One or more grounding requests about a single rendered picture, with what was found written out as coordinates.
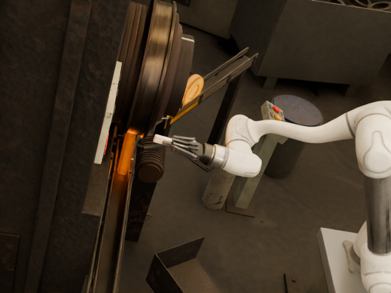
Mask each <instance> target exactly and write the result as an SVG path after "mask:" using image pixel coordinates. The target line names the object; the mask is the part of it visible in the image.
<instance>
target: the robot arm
mask: <svg viewBox="0 0 391 293"><path fill-rule="evenodd" d="M268 133H274V134H279V135H282V136H285V137H289V138H292V139H295V140H299V141H302V142H308V143H324V142H331V141H338V140H347V139H353V138H355V139H356V155H357V161H358V166H359V168H360V170H361V171H362V173H363V174H364V192H365V213H366V221H365V222H364V224H363V225H362V227H361V229H360V230H359V232H358V234H357V236H356V239H355V241H354V242H351V241H348V240H344V241H343V243H342V244H343V246H344V248H345V251H346V256H347V261H348V264H349V268H348V271H349V272H350V273H360V274H361V279H362V284H363V286H364V288H365V289H366V291H367V292H368V293H391V101H378V102H373V103H369V104H367V105H364V106H360V107H358V108H355V109H353V110H351V111H349V112H347V113H345V114H343V115H341V116H339V117H338V118H336V119H334V120H332V121H330V122H329V123H326V124H324V125H321V126H318V127H306V126H301V125H298V124H292V123H287V122H282V121H278V120H262V121H257V122H255V121H253V120H251V119H249V118H248V117H246V116H244V115H235V116H233V117H232V118H231V119H230V120H229V122H228V125H227V128H226V137H225V141H226V147H225V146H220V145H217V144H215V145H211V144H207V143H204V144H200V143H199V142H196V141H195V139H196V138H195V137H191V138H189V137H181V136H176V135H174V136H173V138H169V137H164V136H161V135H158V134H155V136H154V139H153V142H156V143H159V144H162V145H165V146H167V147H170V148H171V151H172V152H174V153H176V154H178V155H181V156H183V157H185V158H187V159H189V160H191V161H192V162H193V161H194V160H195V159H199V160H200V161H202V162H205V163H208V164H209V165H210V166H213V167H217V168H219V169H223V170H225V171H226V172H228V173H230V174H234V175H237V176H242V177H254V176H256V175H257V174H258V173H259V172H260V170H261V164H262V161H261V159H260V158H259V157H258V156H257V155H255V154H253V153H252V150H251V147H252V146H253V145H254V144H255V143H257V142H258V141H259V138H260V137H261V136H262V135H264V134H268Z"/></svg>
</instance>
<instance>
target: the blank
mask: <svg viewBox="0 0 391 293"><path fill-rule="evenodd" d="M203 85H204V79H203V78H202V77H201V76H199V75H198V74H194V75H192V76H191V77H190V78H189V79H188V82H187V87H186V90H185V93H184V100H183V105H184V104H186V103H187V102H188V101H190V100H191V99H193V98H194V97H196V96H197V95H198V94H199V93H200V92H201V90H202V87H203Z"/></svg>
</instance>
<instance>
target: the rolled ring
mask: <svg viewBox="0 0 391 293"><path fill-rule="evenodd" d="M135 139H136V134H132V133H126V135H125V138H124V142H123V146H122V151H121V154H120V159H119V165H118V174H122V175H126V174H127V171H128V168H129V164H130V160H131V156H132V153H133V148H134V142H135Z"/></svg>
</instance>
